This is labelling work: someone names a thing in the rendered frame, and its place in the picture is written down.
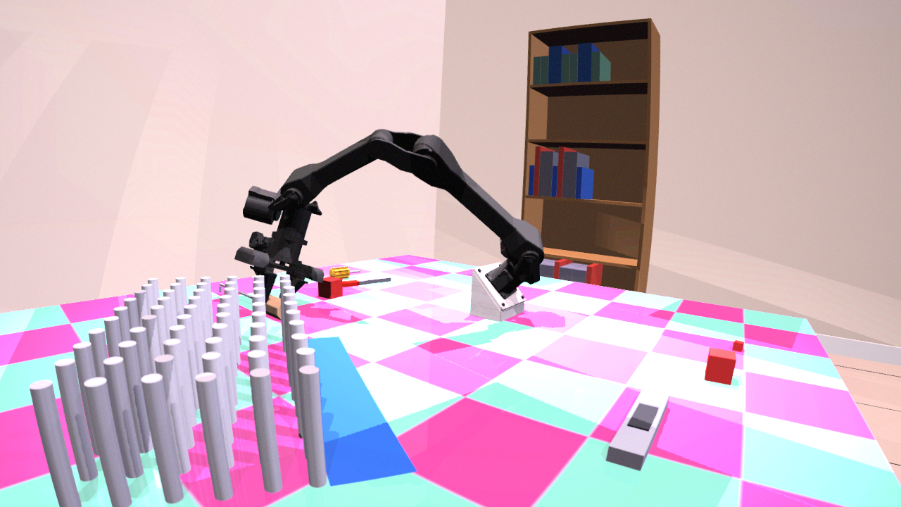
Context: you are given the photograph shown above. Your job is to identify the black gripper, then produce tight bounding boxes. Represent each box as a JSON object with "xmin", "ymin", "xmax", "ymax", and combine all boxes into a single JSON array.
[{"xmin": 234, "ymin": 227, "xmax": 325, "ymax": 304}]

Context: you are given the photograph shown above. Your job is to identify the yellow ribbed screwdriver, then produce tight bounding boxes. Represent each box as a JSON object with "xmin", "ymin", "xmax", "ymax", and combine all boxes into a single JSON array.
[{"xmin": 329, "ymin": 267, "xmax": 360, "ymax": 279}]

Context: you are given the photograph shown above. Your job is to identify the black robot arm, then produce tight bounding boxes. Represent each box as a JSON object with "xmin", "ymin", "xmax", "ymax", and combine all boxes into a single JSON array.
[{"xmin": 243, "ymin": 129, "xmax": 545, "ymax": 299}]

